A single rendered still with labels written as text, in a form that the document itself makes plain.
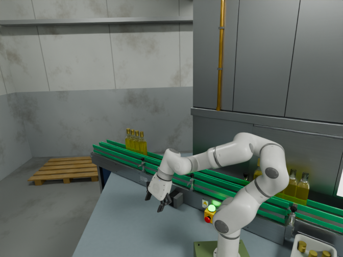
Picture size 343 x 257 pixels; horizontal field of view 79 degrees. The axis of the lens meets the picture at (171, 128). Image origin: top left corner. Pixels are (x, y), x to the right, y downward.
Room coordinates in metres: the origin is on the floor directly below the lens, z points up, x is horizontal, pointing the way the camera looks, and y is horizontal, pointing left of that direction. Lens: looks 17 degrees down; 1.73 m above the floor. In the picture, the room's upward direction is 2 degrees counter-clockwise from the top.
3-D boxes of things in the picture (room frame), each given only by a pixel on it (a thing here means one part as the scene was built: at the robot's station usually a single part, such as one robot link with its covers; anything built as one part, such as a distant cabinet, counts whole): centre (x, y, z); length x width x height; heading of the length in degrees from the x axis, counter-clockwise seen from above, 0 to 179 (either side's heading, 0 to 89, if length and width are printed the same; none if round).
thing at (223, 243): (0.75, -0.25, 0.92); 0.16 x 0.13 x 0.15; 8
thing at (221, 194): (1.45, 0.10, 0.93); 1.75 x 0.01 x 0.08; 53
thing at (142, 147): (1.74, 0.26, 1.02); 0.06 x 0.06 x 0.28; 53
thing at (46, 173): (3.22, 1.66, 0.05); 1.15 x 0.79 x 0.10; 92
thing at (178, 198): (1.29, -0.01, 0.79); 0.08 x 0.08 x 0.08; 53
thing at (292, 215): (0.91, -0.62, 0.95); 0.17 x 0.03 x 0.12; 143
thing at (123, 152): (1.51, 0.06, 0.93); 1.75 x 0.01 x 0.08; 53
